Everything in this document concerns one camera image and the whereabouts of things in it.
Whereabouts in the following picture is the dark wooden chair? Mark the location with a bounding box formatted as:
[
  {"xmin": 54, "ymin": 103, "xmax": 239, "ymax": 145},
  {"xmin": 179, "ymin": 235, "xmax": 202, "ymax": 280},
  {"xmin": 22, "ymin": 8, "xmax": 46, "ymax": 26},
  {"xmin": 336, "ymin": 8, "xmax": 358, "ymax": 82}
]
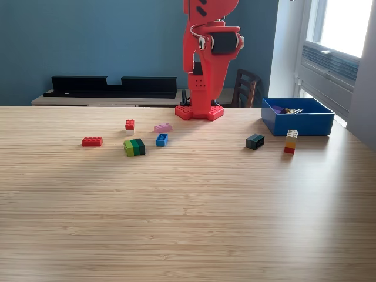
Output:
[{"xmin": 231, "ymin": 69, "xmax": 261, "ymax": 108}]

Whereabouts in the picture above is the green brick stack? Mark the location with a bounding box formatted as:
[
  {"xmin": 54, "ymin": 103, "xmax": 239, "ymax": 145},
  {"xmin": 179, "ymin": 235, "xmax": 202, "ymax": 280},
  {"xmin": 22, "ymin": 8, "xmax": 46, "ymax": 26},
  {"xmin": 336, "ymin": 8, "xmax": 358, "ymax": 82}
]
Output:
[{"xmin": 123, "ymin": 138, "xmax": 146, "ymax": 157}]

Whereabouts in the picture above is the black shelf unit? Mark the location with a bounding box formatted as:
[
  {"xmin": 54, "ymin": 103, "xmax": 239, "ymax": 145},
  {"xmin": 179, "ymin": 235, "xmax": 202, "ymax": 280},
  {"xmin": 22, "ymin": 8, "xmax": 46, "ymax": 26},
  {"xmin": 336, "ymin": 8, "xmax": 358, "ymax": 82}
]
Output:
[{"xmin": 43, "ymin": 75, "xmax": 178, "ymax": 99}]

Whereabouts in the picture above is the white yellow red brick tower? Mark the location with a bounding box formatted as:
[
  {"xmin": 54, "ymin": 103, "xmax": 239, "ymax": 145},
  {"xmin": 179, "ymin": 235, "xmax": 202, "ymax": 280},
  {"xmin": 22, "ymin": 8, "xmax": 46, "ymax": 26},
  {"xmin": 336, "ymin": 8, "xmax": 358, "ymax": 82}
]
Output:
[{"xmin": 284, "ymin": 129, "xmax": 299, "ymax": 155}]

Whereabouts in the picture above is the dark green brick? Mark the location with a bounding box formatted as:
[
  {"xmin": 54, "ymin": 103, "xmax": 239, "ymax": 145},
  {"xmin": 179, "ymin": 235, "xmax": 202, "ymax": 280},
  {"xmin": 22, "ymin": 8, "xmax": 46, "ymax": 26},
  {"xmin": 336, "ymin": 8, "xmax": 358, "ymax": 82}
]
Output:
[{"xmin": 245, "ymin": 134, "xmax": 265, "ymax": 150}]

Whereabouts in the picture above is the grey wall heater unit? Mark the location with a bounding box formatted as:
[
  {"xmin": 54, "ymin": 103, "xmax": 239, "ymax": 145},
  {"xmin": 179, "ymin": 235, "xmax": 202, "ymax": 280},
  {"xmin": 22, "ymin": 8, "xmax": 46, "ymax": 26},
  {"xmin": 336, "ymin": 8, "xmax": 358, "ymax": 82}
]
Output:
[{"xmin": 295, "ymin": 41, "xmax": 361, "ymax": 118}]

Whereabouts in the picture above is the white window frame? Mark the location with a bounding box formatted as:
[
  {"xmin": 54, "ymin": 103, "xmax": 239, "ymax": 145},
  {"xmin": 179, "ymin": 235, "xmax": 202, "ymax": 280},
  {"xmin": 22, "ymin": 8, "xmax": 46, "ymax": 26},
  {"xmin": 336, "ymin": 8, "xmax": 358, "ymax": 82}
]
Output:
[{"xmin": 305, "ymin": 0, "xmax": 374, "ymax": 59}]

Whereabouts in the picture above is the pale wooden sideboard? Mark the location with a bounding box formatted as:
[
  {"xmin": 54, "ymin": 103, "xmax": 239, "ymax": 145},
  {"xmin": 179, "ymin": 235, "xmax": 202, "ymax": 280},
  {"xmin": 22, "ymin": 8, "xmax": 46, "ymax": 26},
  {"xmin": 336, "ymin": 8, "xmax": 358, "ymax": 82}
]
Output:
[{"xmin": 31, "ymin": 88, "xmax": 236, "ymax": 108}]

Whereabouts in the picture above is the blue plastic bin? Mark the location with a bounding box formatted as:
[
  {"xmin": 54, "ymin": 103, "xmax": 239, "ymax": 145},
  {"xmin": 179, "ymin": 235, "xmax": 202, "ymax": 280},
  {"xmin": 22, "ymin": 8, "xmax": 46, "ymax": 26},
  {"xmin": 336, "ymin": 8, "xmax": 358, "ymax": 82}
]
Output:
[{"xmin": 261, "ymin": 97, "xmax": 335, "ymax": 136}]

